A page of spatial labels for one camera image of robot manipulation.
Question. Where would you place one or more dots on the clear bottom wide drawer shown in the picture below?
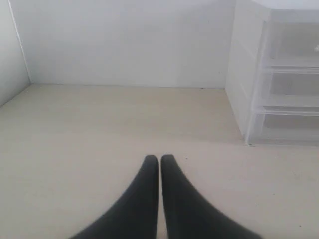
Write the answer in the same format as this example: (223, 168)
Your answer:
(283, 125)

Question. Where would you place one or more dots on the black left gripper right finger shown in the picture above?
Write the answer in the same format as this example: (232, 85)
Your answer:
(188, 214)

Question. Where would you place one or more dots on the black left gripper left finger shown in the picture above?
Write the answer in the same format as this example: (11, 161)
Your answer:
(135, 214)

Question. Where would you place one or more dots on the clear wide drawer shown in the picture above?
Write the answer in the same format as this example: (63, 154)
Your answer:
(283, 125)
(284, 88)

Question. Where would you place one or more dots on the white plastic drawer cabinet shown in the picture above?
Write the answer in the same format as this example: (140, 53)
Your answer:
(247, 54)

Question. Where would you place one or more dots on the clear middle wide drawer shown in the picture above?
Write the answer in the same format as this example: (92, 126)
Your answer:
(284, 88)

